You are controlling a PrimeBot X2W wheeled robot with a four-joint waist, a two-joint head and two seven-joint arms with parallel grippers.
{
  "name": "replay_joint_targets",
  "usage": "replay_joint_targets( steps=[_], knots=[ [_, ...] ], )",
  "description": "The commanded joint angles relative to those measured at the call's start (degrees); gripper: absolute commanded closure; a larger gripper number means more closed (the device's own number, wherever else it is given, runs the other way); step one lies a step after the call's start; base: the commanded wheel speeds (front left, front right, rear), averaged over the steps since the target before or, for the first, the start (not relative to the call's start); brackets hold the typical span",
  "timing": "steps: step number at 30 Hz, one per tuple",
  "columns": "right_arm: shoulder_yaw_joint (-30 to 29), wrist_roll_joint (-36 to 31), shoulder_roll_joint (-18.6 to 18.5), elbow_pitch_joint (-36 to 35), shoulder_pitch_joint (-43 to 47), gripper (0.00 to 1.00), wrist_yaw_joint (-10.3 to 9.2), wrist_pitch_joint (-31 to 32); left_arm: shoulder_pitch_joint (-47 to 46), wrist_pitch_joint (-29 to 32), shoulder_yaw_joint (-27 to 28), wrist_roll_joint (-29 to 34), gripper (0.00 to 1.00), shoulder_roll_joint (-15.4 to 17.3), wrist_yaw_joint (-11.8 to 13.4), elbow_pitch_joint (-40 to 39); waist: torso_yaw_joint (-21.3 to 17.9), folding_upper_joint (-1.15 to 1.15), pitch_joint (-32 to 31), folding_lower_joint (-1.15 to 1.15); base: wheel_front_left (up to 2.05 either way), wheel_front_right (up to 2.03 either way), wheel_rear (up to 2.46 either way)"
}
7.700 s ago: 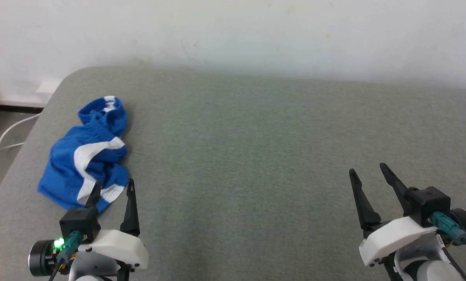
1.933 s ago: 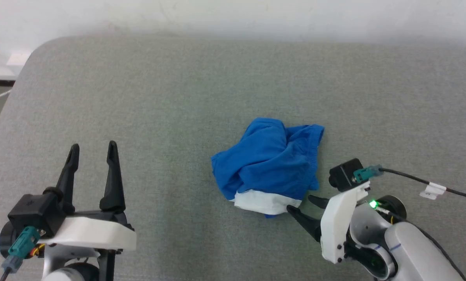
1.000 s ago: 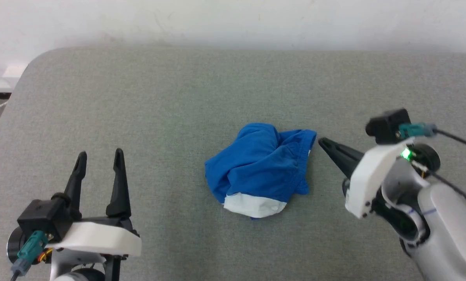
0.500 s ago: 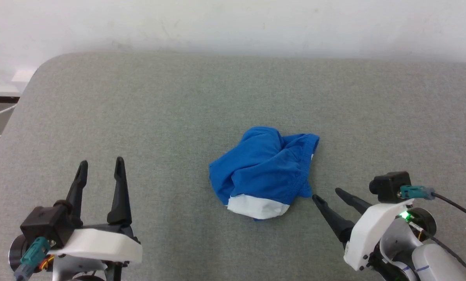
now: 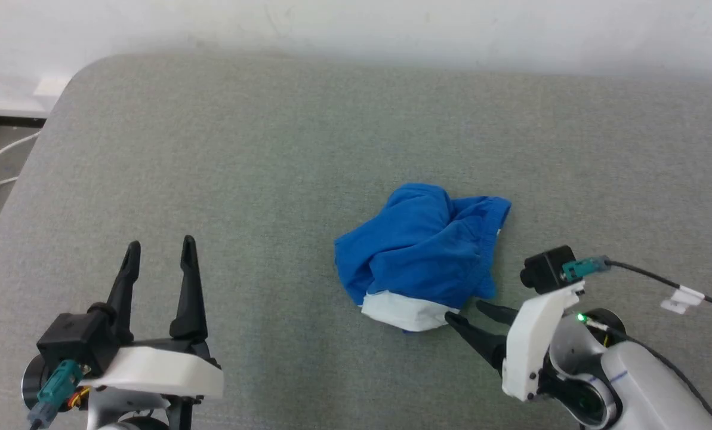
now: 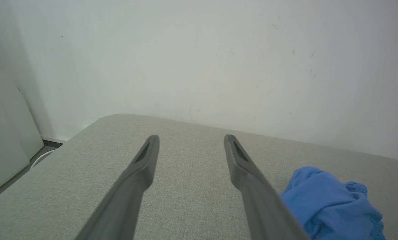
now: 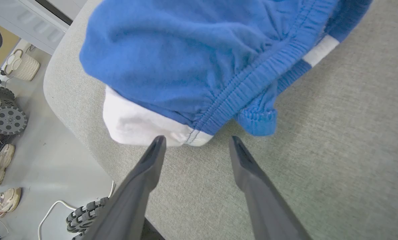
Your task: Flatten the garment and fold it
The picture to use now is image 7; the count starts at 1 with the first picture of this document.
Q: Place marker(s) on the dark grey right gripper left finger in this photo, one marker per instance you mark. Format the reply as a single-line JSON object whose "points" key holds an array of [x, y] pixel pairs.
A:
{"points": [[132, 190]]}

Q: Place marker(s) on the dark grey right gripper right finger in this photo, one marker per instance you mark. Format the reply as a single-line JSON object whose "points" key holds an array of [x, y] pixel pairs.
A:
{"points": [[262, 200]]}

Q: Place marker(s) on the blue shorts with white stripe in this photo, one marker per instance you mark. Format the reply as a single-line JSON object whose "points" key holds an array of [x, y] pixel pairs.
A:
{"points": [[185, 50]]}

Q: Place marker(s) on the grey fabric sofa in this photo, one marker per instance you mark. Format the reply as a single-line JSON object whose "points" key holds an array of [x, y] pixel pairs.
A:
{"points": [[335, 150]]}

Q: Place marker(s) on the beige sneaker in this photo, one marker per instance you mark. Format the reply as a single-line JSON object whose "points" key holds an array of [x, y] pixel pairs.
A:
{"points": [[3, 201], [0, 161]]}

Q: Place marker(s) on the black roller wheel grey hub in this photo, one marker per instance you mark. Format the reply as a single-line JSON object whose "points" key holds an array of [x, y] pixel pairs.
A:
{"points": [[8, 120]]}

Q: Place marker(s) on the white woven laundry basket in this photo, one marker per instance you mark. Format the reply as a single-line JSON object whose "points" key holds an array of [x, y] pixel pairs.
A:
{"points": [[25, 68]]}

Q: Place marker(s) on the white appliance housing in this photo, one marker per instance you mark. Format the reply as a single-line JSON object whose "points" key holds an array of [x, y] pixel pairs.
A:
{"points": [[25, 20]]}

